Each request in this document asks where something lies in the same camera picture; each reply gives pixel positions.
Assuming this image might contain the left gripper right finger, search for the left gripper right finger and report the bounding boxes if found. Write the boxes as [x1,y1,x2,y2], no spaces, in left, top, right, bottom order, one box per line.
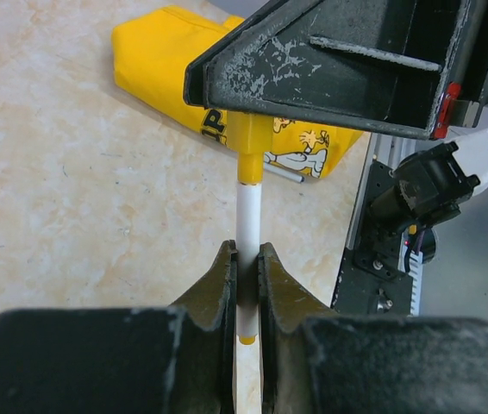
[258,243,488,413]

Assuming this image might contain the yellow cloth bag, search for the yellow cloth bag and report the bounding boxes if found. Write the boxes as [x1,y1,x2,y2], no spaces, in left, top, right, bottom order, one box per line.
[111,5,361,179]

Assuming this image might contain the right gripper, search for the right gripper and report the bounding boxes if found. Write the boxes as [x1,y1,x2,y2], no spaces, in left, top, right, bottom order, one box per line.
[433,1,488,138]

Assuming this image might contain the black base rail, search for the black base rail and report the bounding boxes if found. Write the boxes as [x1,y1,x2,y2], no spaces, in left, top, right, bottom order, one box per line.
[329,133,439,320]

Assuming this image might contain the white blue marker pen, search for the white blue marker pen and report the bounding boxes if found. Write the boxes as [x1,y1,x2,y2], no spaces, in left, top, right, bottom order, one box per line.
[264,163,305,183]

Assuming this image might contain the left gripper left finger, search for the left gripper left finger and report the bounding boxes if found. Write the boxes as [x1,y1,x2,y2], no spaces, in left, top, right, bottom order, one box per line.
[0,241,236,413]

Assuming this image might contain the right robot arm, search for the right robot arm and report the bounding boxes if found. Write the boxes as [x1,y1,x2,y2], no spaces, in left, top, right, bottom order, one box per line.
[183,1,488,233]

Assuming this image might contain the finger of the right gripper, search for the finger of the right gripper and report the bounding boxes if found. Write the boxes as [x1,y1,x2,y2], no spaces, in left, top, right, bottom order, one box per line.
[183,1,468,139]

